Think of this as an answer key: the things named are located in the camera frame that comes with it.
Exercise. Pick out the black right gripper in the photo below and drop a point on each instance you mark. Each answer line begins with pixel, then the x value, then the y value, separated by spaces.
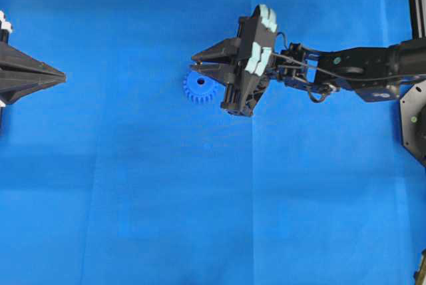
pixel 253 48

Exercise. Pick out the blue table cloth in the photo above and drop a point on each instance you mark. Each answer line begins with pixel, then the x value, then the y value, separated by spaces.
pixel 115 177

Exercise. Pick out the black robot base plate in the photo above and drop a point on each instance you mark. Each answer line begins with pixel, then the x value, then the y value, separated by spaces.
pixel 412 116

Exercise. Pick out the dark object at corner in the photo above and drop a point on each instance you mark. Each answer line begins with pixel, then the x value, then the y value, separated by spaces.
pixel 420 274

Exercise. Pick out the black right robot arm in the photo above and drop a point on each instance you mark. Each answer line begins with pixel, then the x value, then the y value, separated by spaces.
pixel 373 73

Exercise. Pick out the small blue plastic gear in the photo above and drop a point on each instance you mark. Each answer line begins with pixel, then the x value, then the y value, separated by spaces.
pixel 199 89

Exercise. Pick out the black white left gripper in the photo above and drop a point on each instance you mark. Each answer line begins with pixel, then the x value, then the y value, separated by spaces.
pixel 14 87

